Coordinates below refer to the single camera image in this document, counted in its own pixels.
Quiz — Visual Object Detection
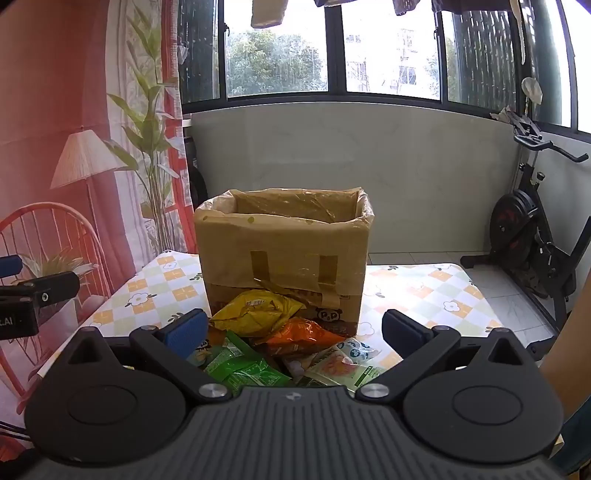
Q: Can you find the green snack packet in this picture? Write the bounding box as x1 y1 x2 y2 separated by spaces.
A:
203 332 294 388

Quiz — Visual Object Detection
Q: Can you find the yellow snack bag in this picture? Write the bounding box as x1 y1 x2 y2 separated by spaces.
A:
210 290 305 339

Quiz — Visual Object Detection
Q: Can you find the beige hanging garment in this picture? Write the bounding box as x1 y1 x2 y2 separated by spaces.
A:
250 0 285 28

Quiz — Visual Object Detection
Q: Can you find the dark hanging garment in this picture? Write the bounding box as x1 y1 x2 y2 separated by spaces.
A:
431 0 514 14

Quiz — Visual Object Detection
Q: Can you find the white round hanging object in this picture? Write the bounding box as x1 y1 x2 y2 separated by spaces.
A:
522 78 544 105

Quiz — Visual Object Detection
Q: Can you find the pale packet with orange picture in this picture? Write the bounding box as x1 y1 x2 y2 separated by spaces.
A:
302 346 389 388

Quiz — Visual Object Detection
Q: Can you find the orange snack bag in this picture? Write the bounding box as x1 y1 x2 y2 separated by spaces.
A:
256 318 347 358

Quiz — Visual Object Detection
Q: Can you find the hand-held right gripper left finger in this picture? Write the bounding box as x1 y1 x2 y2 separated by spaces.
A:
59 308 233 401

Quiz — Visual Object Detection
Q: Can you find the white blue snack packet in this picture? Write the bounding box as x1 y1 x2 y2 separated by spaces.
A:
332 337 384 365

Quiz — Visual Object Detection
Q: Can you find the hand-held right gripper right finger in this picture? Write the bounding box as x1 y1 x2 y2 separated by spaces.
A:
355 309 532 402

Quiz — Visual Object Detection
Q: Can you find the pale cartoon snack packet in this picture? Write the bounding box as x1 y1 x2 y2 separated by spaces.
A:
190 328 227 367

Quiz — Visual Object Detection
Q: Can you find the black round object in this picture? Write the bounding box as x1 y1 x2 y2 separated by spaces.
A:
185 137 209 210

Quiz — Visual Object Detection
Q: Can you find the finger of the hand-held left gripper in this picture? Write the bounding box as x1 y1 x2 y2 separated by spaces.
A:
0 271 80 308
0 255 24 279

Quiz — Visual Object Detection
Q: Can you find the black window frame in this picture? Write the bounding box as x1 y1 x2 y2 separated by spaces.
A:
178 0 591 137

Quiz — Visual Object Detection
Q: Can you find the crumpled cloth on handlebar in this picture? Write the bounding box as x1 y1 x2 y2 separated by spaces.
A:
489 106 542 136

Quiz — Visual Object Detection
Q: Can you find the tan board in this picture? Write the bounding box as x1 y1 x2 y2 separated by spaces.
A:
538 300 591 462

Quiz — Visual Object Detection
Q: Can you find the brown cardboard box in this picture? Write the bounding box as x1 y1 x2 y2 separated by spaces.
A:
194 187 375 335

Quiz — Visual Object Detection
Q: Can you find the black exercise bike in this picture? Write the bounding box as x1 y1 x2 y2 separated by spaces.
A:
459 111 589 328

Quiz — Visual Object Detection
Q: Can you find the metal mesh window screen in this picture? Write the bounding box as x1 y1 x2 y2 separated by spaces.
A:
455 9 519 108

